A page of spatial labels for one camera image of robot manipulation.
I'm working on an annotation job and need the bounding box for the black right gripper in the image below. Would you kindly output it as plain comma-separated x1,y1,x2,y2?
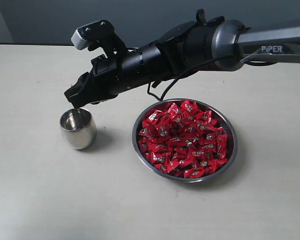
64,53,150,109

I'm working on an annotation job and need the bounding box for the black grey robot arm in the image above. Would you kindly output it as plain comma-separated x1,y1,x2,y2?
64,9,300,108

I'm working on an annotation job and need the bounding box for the stainless steel cup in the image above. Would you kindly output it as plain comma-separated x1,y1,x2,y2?
59,108,97,150

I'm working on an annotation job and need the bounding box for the pile of red candies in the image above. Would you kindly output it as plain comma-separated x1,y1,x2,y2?
138,98,228,179

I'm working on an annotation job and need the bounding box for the metal bowl of red candies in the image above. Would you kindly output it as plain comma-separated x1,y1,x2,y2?
131,97,239,184

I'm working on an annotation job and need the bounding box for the black cable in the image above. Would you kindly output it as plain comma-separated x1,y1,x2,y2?
146,44,286,102

